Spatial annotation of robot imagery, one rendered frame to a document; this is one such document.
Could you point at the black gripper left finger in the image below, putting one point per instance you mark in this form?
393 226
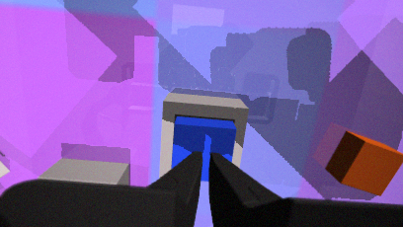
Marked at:
171 201

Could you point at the orange cube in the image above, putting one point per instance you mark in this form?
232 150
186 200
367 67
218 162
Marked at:
363 163

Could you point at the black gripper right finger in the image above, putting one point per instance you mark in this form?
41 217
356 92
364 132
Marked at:
238 200

